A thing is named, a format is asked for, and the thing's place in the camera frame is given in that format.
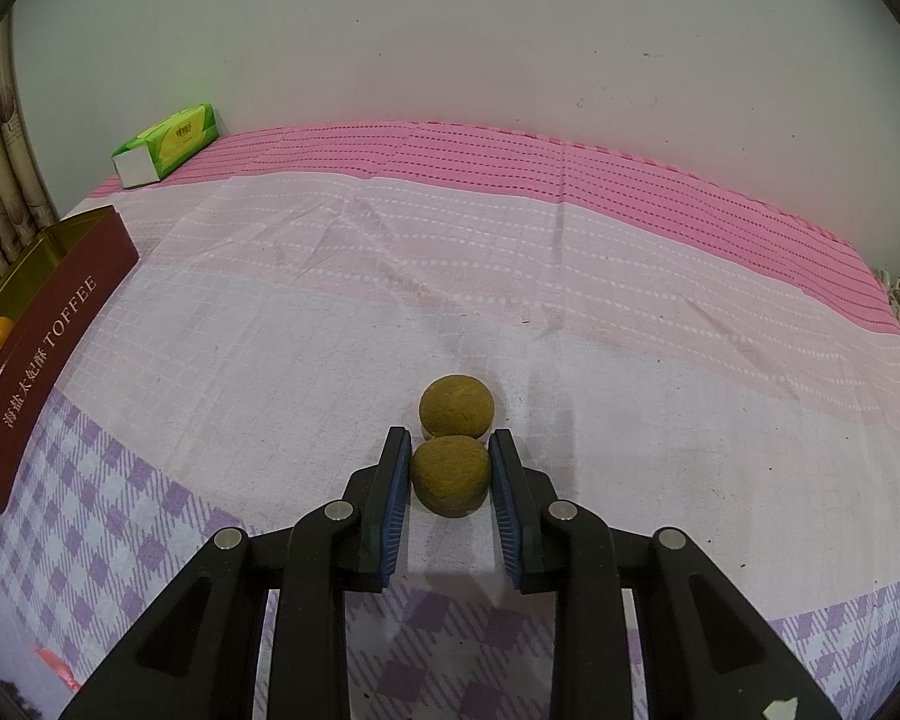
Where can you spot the green tissue box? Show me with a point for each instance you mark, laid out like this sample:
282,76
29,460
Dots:
172,139

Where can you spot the dark red tin box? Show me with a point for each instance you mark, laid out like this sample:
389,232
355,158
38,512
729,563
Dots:
52,345

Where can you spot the orange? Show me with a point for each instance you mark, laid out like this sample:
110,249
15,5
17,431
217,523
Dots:
0,330

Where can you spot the brown longan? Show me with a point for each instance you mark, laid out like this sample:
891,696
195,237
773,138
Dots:
457,406
450,476

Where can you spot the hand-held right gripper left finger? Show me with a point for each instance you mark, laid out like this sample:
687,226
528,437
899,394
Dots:
395,511

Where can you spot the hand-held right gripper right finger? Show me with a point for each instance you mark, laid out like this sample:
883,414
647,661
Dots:
504,511

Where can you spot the striped beige curtain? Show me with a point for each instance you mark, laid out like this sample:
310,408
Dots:
0,187

